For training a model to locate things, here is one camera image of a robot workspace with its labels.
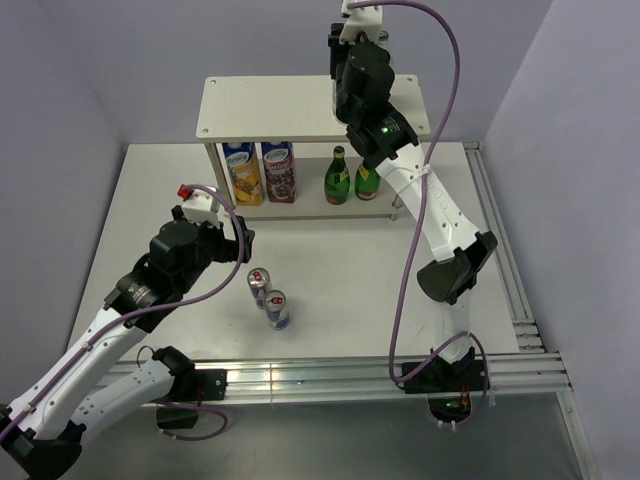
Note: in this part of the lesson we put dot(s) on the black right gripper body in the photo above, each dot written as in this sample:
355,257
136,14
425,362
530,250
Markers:
343,111

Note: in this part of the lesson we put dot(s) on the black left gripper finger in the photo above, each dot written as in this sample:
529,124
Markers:
243,242
177,213

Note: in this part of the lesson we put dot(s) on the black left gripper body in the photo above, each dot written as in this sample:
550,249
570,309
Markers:
213,246

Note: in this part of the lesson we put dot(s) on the green glass bottle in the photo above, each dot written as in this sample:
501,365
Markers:
337,180
367,183

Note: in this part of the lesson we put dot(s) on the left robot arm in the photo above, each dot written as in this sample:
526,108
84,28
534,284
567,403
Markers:
45,430

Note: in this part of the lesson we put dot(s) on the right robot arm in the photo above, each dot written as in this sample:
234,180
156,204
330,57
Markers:
382,136

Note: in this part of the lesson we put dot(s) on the white two-tier shelf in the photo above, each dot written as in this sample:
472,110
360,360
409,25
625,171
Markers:
298,109

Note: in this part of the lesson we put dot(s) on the silver blue energy can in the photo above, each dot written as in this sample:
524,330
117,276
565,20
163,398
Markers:
259,282
276,308

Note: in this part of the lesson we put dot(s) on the pineapple juice carton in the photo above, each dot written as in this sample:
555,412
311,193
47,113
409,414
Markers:
243,168

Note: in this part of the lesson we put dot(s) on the red grape juice carton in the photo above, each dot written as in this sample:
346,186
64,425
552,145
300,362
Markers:
280,173

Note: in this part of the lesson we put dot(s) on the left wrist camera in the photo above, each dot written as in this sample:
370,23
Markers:
199,206

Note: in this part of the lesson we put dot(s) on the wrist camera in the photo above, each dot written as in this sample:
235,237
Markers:
360,19
199,206

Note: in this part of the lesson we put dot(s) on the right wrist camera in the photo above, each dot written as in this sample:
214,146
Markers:
360,19

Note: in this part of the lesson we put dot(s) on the aluminium rail frame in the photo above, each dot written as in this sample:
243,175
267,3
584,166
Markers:
357,313

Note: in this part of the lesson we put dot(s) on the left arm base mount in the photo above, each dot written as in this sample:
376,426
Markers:
181,408

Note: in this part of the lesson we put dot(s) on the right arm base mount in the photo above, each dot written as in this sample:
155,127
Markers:
458,381

